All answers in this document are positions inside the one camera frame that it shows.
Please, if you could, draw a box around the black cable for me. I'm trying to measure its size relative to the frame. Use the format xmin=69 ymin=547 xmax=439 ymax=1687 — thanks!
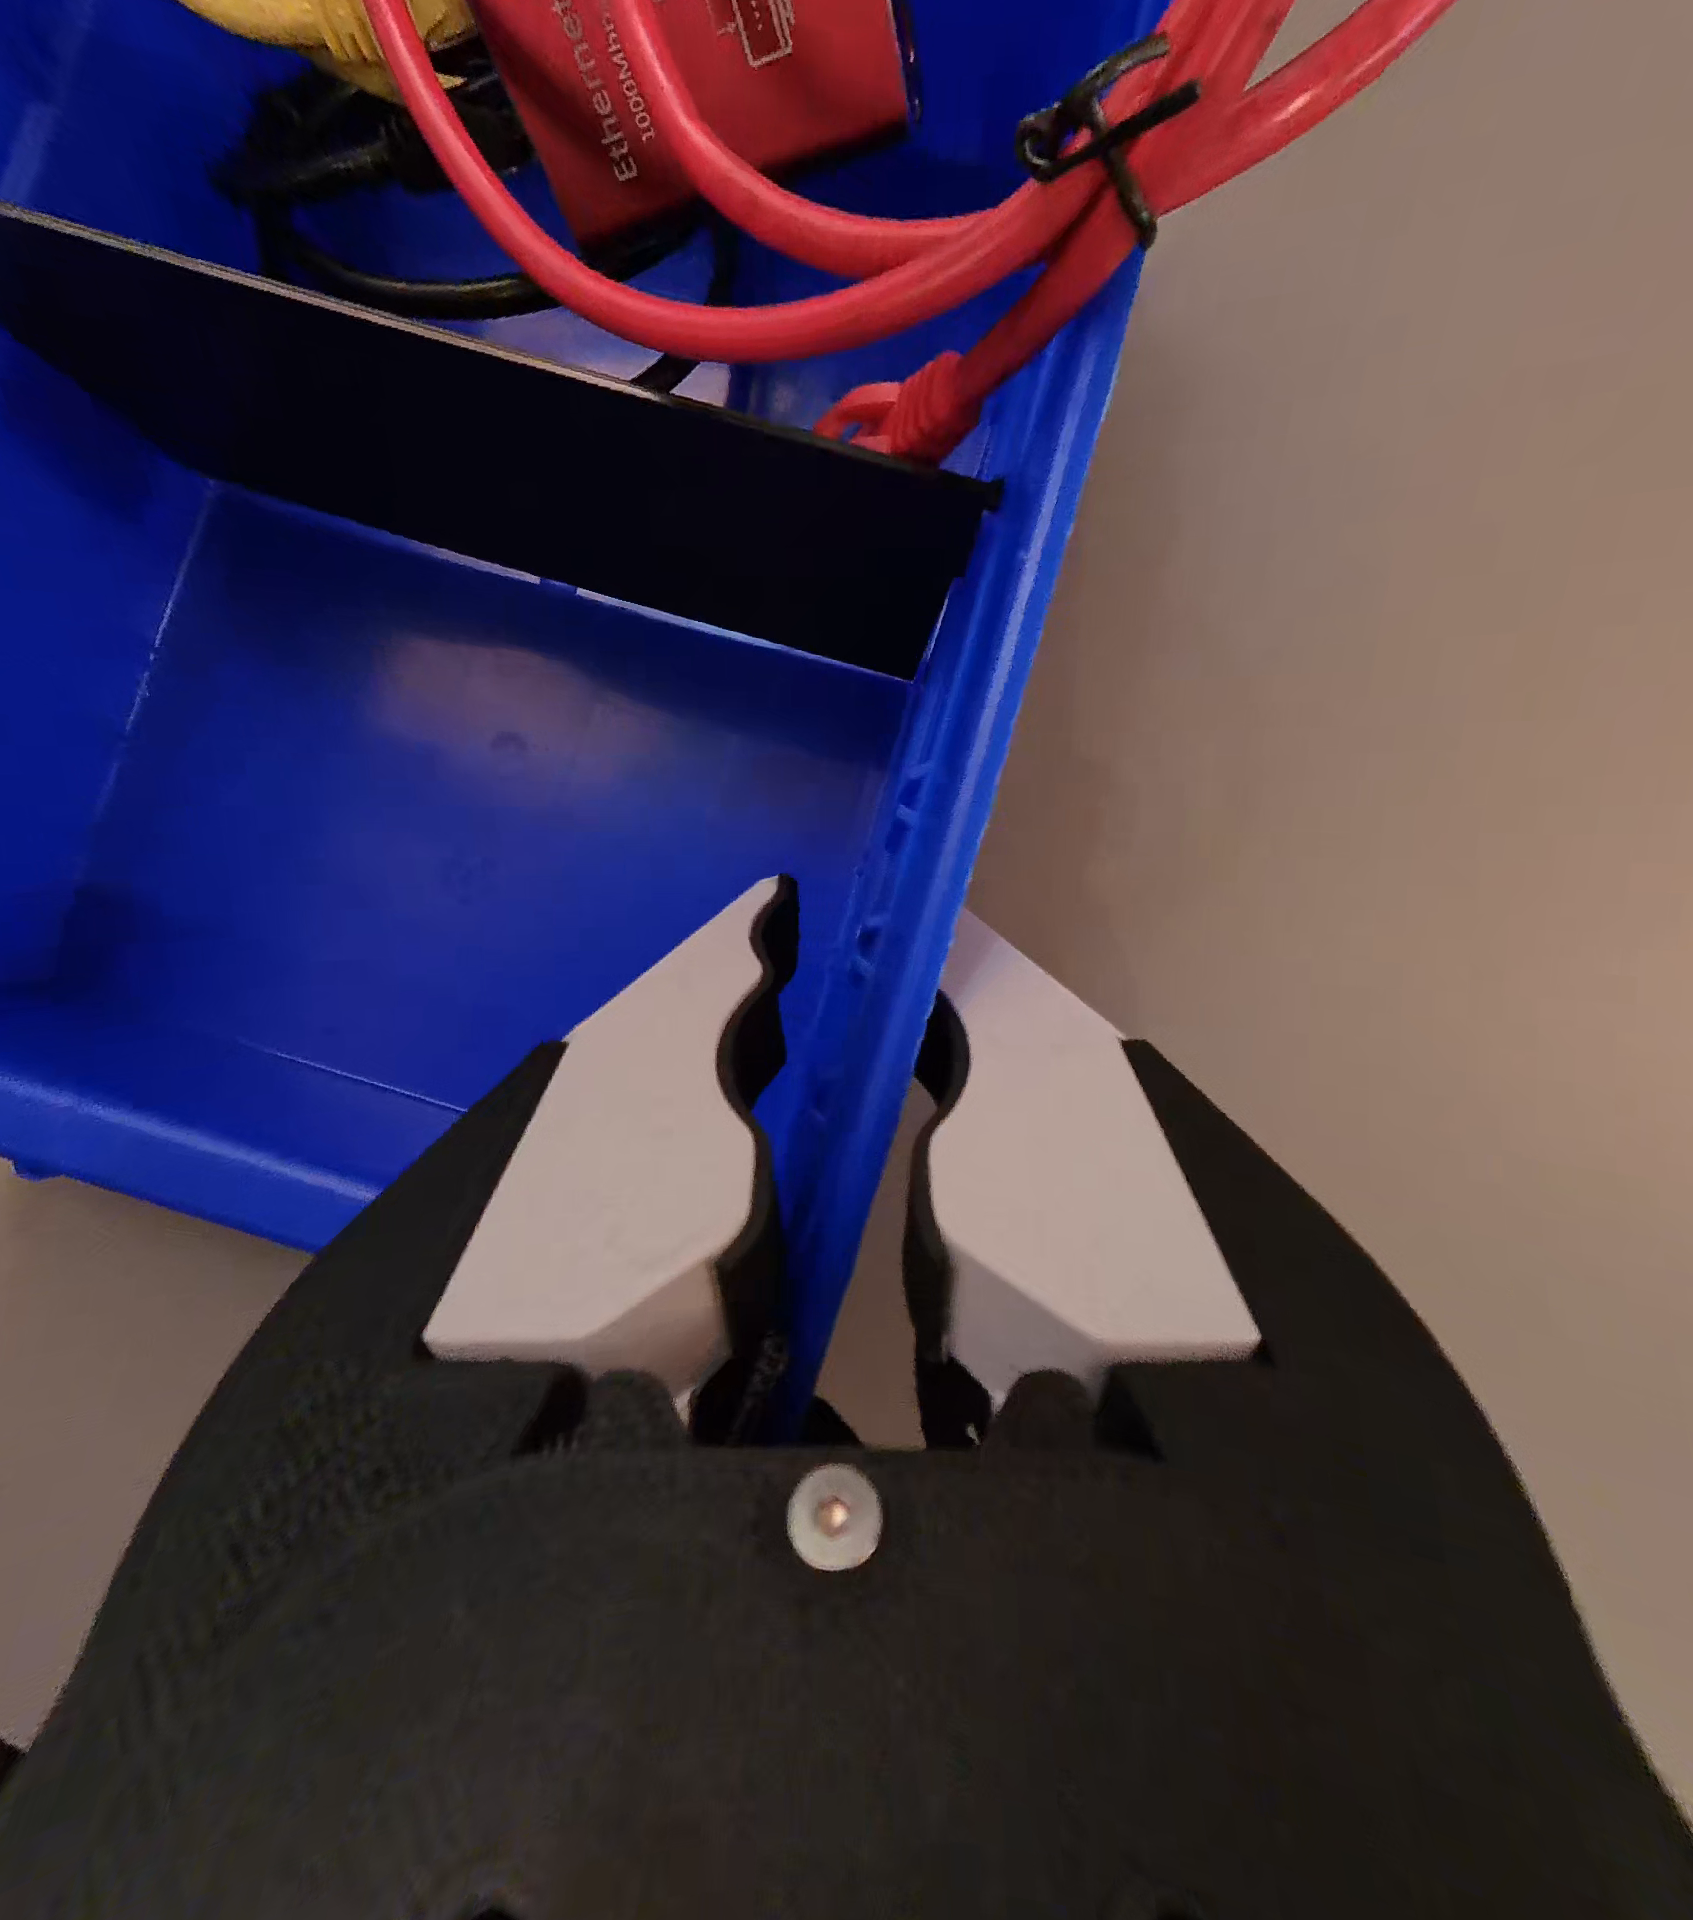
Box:
xmin=216 ymin=60 xmax=740 ymax=398

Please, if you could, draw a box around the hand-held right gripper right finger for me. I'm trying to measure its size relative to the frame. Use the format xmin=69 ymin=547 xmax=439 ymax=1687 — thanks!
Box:
xmin=908 ymin=907 xmax=1261 ymax=1453

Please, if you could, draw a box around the yellow cable coil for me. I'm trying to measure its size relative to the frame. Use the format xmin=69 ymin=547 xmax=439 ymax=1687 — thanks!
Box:
xmin=180 ymin=0 xmax=488 ymax=93

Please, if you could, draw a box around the black twist tie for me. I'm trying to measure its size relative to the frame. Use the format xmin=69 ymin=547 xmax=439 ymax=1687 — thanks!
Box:
xmin=1013 ymin=43 xmax=1196 ymax=255

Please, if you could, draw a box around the red ethernet cable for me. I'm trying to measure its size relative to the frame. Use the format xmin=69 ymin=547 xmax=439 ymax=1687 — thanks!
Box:
xmin=361 ymin=0 xmax=1455 ymax=469

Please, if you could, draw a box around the red adapter box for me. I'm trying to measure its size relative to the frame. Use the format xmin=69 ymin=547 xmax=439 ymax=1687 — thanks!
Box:
xmin=460 ymin=0 xmax=929 ymax=255

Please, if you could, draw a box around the blue plastic bin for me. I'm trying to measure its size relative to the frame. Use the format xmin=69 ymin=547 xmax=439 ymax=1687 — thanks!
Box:
xmin=0 ymin=0 xmax=1177 ymax=1441

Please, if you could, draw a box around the black bin divider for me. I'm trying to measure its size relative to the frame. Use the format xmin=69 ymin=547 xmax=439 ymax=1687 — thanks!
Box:
xmin=0 ymin=170 xmax=1007 ymax=685

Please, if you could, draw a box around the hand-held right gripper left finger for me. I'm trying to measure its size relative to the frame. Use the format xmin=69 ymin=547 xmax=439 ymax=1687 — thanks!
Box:
xmin=422 ymin=875 xmax=801 ymax=1436

